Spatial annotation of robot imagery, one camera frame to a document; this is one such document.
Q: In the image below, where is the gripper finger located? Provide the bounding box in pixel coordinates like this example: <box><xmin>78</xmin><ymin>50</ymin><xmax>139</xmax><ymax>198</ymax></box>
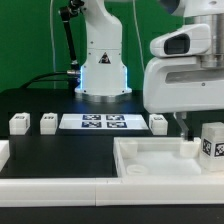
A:
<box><xmin>174</xmin><ymin>112</ymin><xmax>193</xmax><ymax>141</ymax></box>

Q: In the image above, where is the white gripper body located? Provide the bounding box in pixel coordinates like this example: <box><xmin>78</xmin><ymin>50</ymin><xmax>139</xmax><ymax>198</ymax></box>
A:
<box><xmin>143</xmin><ymin>24</ymin><xmax>224</xmax><ymax>113</ymax></box>

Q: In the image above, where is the white square tabletop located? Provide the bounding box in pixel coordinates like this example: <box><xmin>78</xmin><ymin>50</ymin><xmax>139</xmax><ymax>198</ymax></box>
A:
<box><xmin>113</xmin><ymin>137</ymin><xmax>202</xmax><ymax>178</ymax></box>

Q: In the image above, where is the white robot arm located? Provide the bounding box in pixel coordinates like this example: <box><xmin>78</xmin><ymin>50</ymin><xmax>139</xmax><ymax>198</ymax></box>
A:
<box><xmin>75</xmin><ymin>0</ymin><xmax>224</xmax><ymax>139</ymax></box>

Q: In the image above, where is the white left fence piece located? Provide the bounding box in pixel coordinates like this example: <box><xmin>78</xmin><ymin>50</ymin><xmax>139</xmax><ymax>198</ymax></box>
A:
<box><xmin>0</xmin><ymin>140</ymin><xmax>10</xmax><ymax>171</ymax></box>

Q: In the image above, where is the white front fence bar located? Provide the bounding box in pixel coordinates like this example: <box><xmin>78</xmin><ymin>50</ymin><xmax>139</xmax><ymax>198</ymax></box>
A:
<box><xmin>0</xmin><ymin>177</ymin><xmax>224</xmax><ymax>207</ymax></box>

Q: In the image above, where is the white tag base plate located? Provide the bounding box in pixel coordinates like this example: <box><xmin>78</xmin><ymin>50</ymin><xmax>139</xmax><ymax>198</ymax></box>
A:
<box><xmin>59</xmin><ymin>114</ymin><xmax>148</xmax><ymax>130</ymax></box>

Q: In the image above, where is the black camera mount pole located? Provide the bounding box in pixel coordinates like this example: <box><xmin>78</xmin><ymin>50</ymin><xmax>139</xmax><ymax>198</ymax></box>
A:
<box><xmin>59</xmin><ymin>0</ymin><xmax>84</xmax><ymax>91</ymax></box>

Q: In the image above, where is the black cable bundle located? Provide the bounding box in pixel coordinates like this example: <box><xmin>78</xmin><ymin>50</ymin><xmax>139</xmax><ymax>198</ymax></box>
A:
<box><xmin>20</xmin><ymin>69</ymin><xmax>81</xmax><ymax>90</ymax></box>

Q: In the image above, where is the white hanging cable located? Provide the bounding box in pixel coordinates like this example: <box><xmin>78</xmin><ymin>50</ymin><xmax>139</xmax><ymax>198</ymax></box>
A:
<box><xmin>49</xmin><ymin>0</ymin><xmax>58</xmax><ymax>90</ymax></box>

